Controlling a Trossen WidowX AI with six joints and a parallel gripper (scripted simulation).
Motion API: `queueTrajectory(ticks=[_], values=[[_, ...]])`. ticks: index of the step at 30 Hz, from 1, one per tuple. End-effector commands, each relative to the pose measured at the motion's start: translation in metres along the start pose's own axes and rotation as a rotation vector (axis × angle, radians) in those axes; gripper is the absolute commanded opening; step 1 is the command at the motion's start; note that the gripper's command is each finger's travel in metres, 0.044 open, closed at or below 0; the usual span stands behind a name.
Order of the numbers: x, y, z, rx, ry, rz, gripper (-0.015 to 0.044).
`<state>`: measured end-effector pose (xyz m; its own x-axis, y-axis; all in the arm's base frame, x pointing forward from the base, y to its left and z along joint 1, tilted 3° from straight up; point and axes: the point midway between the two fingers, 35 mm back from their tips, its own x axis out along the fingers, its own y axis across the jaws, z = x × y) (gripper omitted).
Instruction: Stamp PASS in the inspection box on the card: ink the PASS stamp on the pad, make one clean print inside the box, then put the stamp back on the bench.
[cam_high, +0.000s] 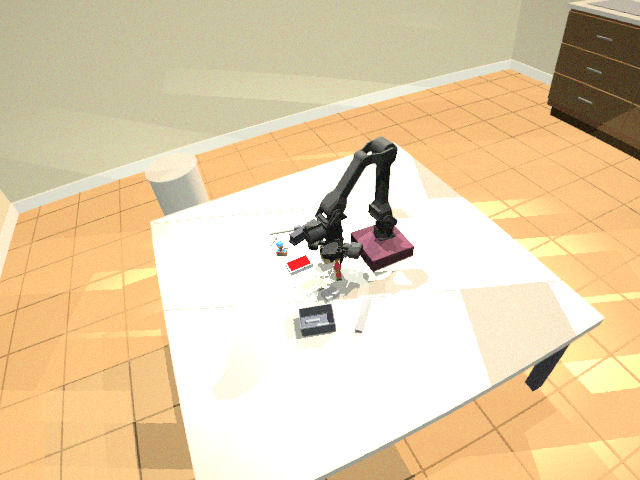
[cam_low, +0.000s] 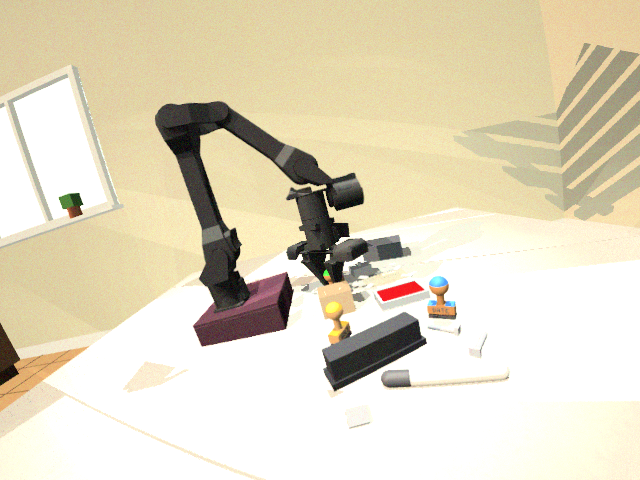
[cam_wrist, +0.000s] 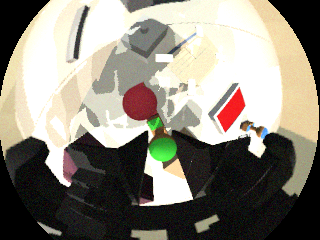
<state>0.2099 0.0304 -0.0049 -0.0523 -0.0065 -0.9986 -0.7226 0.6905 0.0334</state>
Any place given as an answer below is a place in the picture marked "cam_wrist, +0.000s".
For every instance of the wooden date stamp with blue handle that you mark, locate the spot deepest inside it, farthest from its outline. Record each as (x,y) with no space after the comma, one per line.
(250,126)

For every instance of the red ink pad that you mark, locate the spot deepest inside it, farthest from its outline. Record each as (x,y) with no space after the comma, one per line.
(229,109)

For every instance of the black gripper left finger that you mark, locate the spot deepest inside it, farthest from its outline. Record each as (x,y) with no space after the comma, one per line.
(126,162)

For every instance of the tan cardboard box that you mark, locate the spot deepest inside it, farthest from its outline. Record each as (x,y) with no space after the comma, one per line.
(173,166)

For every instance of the cream flat bar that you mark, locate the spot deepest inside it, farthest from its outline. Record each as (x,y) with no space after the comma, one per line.
(75,34)

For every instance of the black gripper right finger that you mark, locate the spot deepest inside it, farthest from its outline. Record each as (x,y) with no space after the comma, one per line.
(200,161)

